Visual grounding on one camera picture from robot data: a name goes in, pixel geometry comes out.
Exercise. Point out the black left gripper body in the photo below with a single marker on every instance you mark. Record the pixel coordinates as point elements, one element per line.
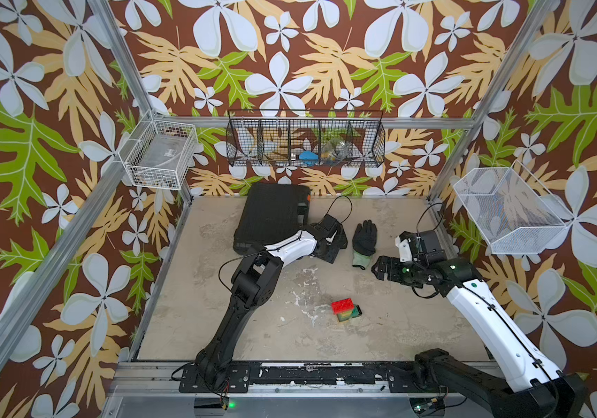
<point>330,252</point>

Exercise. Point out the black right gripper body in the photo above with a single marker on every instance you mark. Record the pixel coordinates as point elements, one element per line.
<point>407,272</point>

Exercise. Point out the red lego brick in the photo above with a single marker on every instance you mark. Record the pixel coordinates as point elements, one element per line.
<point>343,307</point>

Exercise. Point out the dark green lego brick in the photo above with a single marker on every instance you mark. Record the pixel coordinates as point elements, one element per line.
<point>354,313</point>

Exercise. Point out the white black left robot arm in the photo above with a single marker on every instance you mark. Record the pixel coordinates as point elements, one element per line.
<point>252,285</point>

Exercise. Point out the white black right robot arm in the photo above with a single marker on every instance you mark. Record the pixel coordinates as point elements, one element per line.
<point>531,384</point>

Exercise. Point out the black green work glove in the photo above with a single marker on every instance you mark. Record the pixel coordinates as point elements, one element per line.
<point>364,244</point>

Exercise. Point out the black plastic tool case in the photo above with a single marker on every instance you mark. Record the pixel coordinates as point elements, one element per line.
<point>272,213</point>

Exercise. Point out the blue object in basket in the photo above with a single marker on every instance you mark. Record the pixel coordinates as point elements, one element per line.
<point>308,159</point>

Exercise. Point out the clear plastic in basket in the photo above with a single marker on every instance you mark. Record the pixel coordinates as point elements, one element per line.
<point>334,151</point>

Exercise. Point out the white mesh basket right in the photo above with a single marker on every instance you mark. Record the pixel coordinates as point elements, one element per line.
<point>513,210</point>

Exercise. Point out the black wire basket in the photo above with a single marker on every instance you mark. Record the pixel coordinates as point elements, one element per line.
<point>277,137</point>

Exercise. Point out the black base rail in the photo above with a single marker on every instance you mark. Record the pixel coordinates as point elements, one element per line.
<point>240,377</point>

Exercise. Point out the white wire basket left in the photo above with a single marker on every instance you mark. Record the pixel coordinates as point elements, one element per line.
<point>159,152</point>

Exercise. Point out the aluminium frame post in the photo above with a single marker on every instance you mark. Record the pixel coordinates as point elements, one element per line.
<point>517,50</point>

